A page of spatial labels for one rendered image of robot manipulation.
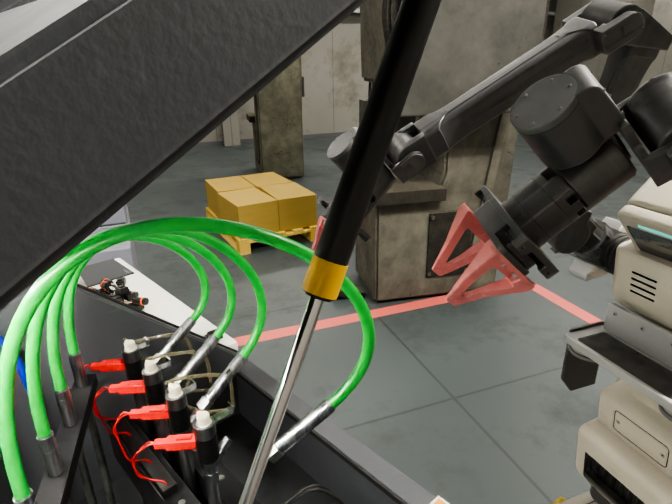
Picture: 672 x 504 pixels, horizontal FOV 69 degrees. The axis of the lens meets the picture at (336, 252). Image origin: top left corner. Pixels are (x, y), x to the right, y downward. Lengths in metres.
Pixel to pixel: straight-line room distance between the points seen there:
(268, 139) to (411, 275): 3.82
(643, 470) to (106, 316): 1.05
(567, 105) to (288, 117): 6.27
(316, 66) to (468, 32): 7.59
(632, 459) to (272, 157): 5.98
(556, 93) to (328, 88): 9.95
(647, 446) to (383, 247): 2.24
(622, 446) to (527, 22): 2.26
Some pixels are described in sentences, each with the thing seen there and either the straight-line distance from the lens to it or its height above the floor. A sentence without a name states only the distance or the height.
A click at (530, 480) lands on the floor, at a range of 2.26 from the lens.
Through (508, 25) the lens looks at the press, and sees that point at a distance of 2.94.
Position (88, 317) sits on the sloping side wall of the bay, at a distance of 0.91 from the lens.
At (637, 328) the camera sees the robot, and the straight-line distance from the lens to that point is 1.09.
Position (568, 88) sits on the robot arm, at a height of 1.54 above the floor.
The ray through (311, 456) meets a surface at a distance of 0.98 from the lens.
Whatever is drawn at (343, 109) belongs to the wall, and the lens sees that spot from 10.51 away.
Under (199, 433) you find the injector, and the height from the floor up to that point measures 1.12.
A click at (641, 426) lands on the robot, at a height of 0.87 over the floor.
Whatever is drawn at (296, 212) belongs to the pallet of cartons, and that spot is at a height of 0.29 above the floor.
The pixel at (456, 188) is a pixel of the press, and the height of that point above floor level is 0.77.
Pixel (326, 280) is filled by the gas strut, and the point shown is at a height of 1.46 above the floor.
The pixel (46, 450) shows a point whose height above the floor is 1.14.
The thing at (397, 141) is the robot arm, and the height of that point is 1.43.
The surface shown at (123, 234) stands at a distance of 0.47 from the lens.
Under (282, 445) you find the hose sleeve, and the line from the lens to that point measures 0.61.
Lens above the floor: 1.57
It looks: 22 degrees down
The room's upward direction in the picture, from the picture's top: 1 degrees counter-clockwise
